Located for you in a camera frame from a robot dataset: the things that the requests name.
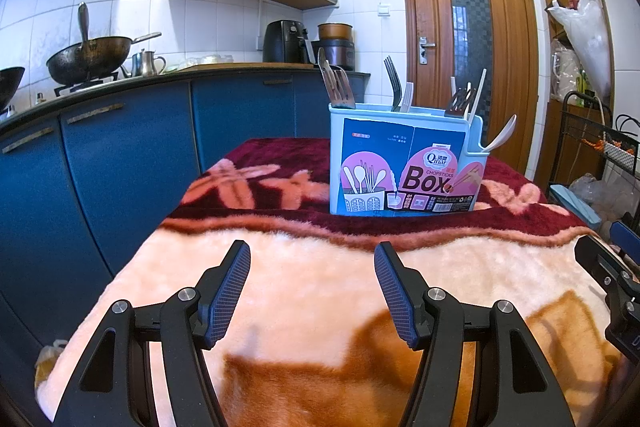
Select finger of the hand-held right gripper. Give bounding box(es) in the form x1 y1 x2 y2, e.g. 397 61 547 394
610 221 640 259
574 234 640 359

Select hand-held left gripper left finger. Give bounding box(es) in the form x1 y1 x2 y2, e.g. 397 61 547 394
52 239 252 427

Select dark rice cooker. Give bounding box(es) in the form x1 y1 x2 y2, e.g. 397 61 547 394
311 38 357 71

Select blue base cabinets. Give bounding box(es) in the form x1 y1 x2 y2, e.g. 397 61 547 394
0 71 372 360

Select silver table knife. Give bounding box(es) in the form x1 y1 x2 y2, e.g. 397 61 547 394
317 48 335 106

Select light blue utensil box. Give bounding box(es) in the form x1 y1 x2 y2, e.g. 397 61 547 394
328 102 485 218

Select wooden door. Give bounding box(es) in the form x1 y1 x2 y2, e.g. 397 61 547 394
396 0 544 178

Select dark metal fork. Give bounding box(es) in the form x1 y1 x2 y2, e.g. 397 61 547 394
444 88 477 118

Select white plastic bag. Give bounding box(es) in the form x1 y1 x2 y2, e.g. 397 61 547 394
547 0 615 100

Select light blue lid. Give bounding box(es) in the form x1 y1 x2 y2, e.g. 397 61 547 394
549 184 604 231

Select black air fryer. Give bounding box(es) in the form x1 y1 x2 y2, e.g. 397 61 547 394
262 20 309 64

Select black wok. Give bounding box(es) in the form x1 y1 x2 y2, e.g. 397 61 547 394
0 67 26 112

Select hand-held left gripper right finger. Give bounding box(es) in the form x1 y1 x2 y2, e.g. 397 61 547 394
374 240 576 427

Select floral plush blanket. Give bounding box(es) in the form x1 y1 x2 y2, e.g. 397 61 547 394
34 137 640 427

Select metal door handle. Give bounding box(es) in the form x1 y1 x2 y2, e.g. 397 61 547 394
417 36 436 66

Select clear plastic bag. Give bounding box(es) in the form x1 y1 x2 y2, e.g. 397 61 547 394
569 173 621 228

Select steel kettle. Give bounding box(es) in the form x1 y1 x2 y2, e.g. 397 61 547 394
120 49 167 78

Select steel wok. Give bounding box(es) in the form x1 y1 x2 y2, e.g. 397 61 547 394
46 32 164 86

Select black trolley rack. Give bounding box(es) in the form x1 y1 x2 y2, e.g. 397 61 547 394
547 90 640 210

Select brown pot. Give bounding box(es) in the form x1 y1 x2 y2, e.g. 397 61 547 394
317 23 354 42

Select metal ladle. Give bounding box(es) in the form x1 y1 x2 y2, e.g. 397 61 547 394
77 3 99 58

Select gas stove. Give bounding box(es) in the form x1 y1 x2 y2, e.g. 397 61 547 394
52 72 122 98

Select white plastic spoon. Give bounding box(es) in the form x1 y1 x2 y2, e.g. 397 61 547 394
481 114 518 154

